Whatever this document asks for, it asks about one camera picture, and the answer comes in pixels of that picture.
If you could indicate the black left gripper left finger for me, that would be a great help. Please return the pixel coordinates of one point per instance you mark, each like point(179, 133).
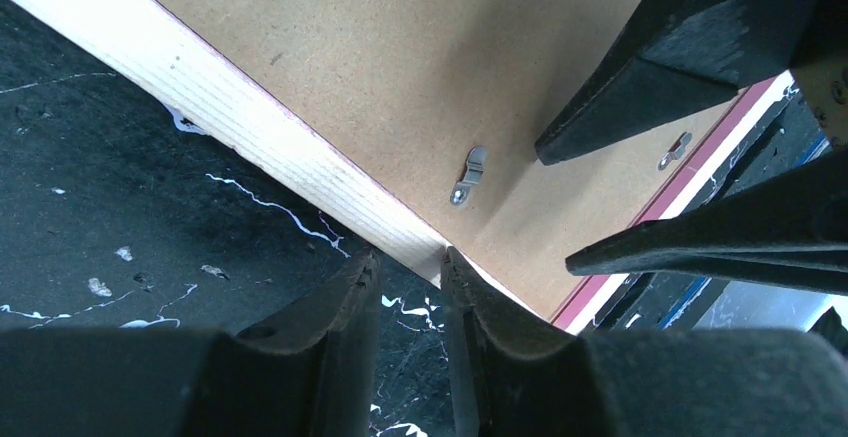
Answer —
point(306, 370)

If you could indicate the silver metal turn clip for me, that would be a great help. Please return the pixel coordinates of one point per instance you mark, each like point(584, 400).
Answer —
point(471, 176)

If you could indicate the black marble pattern board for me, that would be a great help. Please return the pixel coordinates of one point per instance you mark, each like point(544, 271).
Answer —
point(114, 215)

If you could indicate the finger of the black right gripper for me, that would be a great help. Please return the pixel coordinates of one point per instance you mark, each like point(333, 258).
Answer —
point(675, 58)
point(788, 231)

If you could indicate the pink wooden picture frame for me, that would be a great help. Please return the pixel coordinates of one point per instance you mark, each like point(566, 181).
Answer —
point(151, 46)

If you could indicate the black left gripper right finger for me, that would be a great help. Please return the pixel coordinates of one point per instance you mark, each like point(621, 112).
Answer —
point(514, 374)

